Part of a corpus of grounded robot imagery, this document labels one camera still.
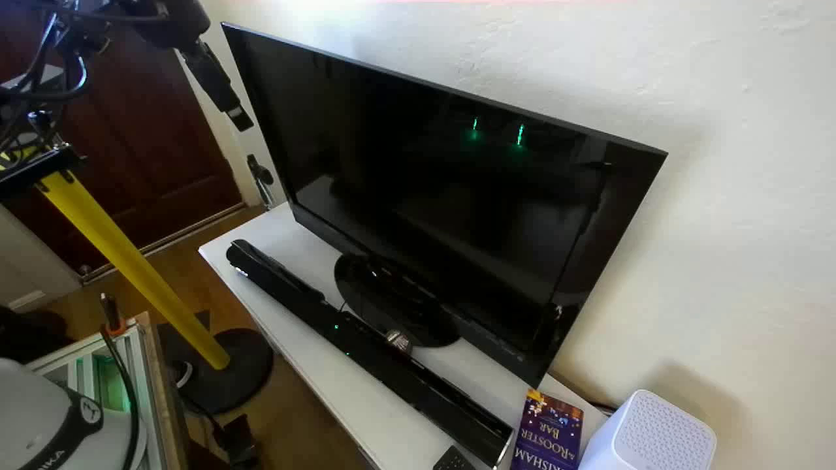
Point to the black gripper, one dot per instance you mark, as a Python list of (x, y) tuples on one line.
[(167, 19)]

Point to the long black soundbar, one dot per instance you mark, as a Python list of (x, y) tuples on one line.
[(349, 336)]

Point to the brown wooden door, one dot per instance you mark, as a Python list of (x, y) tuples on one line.
[(148, 147)]

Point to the yellow pole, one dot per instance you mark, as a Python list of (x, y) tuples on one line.
[(131, 262)]

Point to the black metal stand platform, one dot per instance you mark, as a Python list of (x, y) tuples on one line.
[(36, 170)]

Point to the black flat screen television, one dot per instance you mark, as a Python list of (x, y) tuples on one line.
[(434, 173)]

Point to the black oval television stand base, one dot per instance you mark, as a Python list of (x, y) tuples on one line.
[(382, 303)]

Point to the black round stand base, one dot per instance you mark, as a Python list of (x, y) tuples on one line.
[(236, 374)]

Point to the metal framed glass panel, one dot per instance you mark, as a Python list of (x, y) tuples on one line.
[(153, 383)]

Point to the small round metal knob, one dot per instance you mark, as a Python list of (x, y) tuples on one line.
[(400, 341)]

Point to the white table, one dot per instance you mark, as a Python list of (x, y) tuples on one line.
[(349, 400)]

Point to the white round device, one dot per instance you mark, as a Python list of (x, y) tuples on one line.
[(42, 426)]

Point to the black remote control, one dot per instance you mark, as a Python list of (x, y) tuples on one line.
[(454, 461)]

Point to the small black wall fixture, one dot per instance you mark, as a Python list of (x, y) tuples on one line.
[(261, 177)]

